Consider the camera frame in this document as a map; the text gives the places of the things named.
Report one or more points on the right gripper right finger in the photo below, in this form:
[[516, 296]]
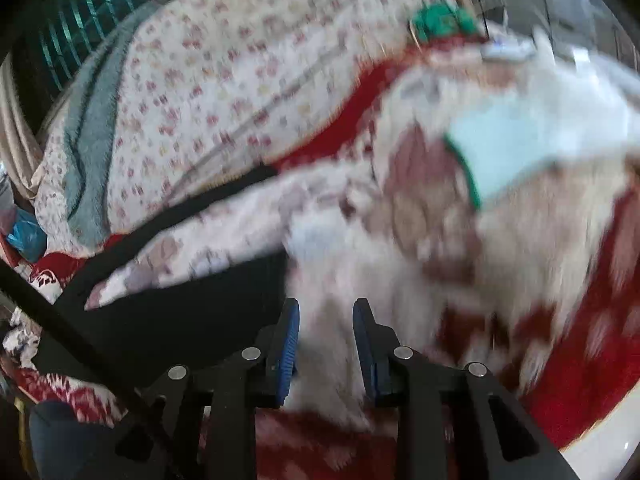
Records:
[[375, 344]]

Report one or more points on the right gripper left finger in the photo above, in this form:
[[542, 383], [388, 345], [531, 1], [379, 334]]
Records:
[[282, 352]]

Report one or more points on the black pants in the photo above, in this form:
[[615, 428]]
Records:
[[196, 323]]

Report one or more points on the red floral plush blanket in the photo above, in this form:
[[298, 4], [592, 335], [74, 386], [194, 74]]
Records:
[[541, 284]]

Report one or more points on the white green-trimmed cloth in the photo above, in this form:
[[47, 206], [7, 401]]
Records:
[[512, 136]]

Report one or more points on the white floral quilt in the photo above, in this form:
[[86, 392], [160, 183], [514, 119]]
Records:
[[212, 87]]

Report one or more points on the blue plastic bag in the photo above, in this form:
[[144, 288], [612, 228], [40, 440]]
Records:
[[27, 237]]

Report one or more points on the green cloth bundle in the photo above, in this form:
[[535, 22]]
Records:
[[441, 20]]

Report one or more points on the teal tinted window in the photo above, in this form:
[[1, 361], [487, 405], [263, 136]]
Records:
[[66, 32]]

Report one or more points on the white charger with cables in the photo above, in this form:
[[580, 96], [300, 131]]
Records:
[[508, 49]]

